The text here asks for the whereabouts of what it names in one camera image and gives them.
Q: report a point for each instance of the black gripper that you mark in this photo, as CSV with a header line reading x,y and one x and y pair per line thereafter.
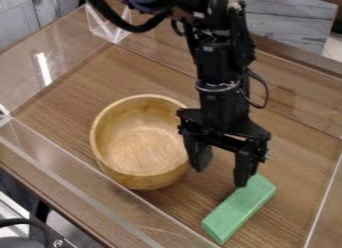
x,y
221,124

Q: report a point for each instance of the green rectangular block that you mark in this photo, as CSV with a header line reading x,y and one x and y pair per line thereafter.
x,y
231,215

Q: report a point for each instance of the brown wooden bowl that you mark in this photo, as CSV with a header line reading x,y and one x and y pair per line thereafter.
x,y
136,142

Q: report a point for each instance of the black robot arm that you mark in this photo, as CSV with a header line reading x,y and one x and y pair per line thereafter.
x,y
215,27

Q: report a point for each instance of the clear acrylic tray wall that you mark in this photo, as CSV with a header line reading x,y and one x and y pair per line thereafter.
x,y
121,218

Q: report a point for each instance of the clear acrylic corner bracket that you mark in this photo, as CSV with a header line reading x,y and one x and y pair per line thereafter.
x,y
104,28

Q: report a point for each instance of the black table leg bracket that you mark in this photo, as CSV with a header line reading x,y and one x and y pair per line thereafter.
x,y
41,232

